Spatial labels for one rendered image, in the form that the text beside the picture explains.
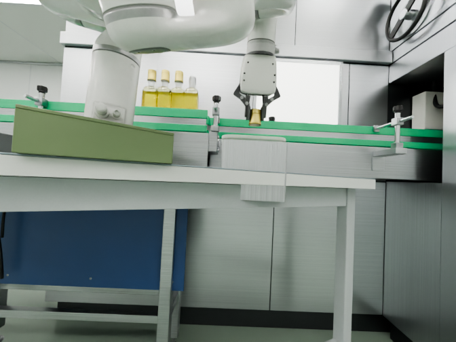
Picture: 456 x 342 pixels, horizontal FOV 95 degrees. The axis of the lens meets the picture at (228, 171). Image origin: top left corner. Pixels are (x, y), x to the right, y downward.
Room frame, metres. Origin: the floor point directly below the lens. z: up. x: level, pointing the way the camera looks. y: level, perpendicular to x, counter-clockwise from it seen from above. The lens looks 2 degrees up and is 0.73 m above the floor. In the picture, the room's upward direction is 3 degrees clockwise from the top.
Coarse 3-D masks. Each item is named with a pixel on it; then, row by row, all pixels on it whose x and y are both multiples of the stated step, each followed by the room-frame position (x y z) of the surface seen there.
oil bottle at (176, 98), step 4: (172, 88) 0.84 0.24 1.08; (176, 88) 0.84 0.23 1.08; (180, 88) 0.84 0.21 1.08; (172, 92) 0.84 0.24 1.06; (176, 92) 0.84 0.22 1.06; (180, 92) 0.84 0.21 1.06; (172, 96) 0.84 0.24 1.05; (176, 96) 0.84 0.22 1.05; (180, 96) 0.84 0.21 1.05; (172, 100) 0.84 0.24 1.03; (176, 100) 0.84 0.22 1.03; (180, 100) 0.84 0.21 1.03; (172, 104) 0.84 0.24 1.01; (176, 104) 0.84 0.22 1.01; (180, 104) 0.84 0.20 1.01; (176, 108) 0.84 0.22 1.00; (180, 108) 0.84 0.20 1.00
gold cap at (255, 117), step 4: (252, 112) 0.59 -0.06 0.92; (256, 112) 0.59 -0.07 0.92; (260, 112) 0.59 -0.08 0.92; (252, 116) 0.59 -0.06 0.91; (256, 116) 0.59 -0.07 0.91; (260, 116) 0.60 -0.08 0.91; (252, 120) 0.59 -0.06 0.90; (256, 120) 0.59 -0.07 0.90; (260, 120) 0.60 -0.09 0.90; (252, 124) 0.62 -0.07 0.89; (256, 124) 0.62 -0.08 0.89; (260, 124) 0.60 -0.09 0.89
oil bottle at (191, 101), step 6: (186, 90) 0.84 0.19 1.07; (192, 90) 0.84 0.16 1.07; (186, 96) 0.84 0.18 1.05; (192, 96) 0.84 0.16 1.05; (198, 96) 0.87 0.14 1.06; (186, 102) 0.84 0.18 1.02; (192, 102) 0.84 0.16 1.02; (198, 102) 0.88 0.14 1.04; (186, 108) 0.84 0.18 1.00; (192, 108) 0.84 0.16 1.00
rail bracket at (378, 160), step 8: (400, 112) 0.72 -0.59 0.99; (392, 120) 0.74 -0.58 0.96; (400, 120) 0.71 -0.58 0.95; (376, 128) 0.82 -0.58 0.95; (392, 144) 0.73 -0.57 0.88; (400, 144) 0.72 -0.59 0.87; (376, 152) 0.80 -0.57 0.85; (384, 152) 0.76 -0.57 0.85; (392, 152) 0.72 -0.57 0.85; (400, 152) 0.71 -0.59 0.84; (376, 160) 0.81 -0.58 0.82; (384, 160) 0.81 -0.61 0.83; (376, 168) 0.81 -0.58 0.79
